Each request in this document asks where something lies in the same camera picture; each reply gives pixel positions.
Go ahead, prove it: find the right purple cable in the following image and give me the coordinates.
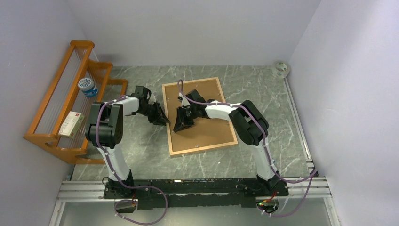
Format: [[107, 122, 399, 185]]
[[177, 79, 319, 218]]

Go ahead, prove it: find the orange wooden rack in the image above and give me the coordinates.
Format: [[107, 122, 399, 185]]
[[24, 40, 128, 164]]

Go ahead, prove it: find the brown backing board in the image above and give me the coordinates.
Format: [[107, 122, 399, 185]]
[[162, 77, 238, 157]]

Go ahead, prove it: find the aluminium rail frame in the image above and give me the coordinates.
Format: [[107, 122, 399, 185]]
[[50, 80, 340, 226]]

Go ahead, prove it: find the light wooden picture frame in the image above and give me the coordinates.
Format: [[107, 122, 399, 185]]
[[161, 77, 239, 157]]

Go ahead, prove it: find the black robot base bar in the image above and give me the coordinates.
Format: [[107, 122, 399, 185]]
[[104, 178, 289, 210]]

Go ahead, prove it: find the small white green box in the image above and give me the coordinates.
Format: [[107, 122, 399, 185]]
[[58, 111, 85, 139]]

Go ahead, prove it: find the blue white round can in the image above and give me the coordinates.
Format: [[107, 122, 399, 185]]
[[78, 78, 98, 97]]

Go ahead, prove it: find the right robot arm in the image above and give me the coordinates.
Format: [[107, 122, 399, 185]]
[[173, 89, 287, 195]]

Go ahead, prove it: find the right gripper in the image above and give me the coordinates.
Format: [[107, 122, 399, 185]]
[[173, 106, 198, 132]]

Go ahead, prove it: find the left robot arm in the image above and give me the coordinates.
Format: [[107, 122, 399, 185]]
[[85, 86, 170, 198]]

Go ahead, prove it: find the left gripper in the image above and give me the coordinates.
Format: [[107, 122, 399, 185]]
[[138, 102, 170, 126]]

